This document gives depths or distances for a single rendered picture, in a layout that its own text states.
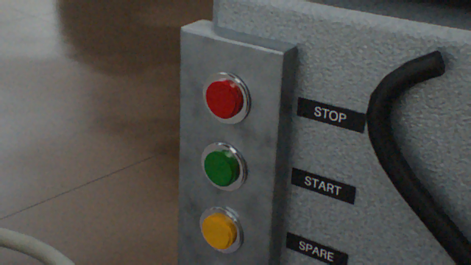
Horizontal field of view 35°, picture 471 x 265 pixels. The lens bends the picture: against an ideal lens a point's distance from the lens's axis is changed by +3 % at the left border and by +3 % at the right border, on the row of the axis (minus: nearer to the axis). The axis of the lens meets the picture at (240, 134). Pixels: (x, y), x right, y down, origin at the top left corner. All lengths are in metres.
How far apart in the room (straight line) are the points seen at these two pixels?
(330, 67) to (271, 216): 0.11
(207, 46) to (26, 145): 3.47
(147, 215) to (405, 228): 2.81
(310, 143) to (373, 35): 0.09
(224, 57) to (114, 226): 2.73
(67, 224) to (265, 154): 2.77
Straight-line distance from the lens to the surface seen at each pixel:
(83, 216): 3.26
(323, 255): 0.51
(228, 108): 0.47
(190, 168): 0.52
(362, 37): 0.44
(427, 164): 0.45
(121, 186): 3.48
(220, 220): 0.51
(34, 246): 1.31
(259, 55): 0.45
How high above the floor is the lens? 1.69
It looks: 25 degrees down
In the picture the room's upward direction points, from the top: 3 degrees clockwise
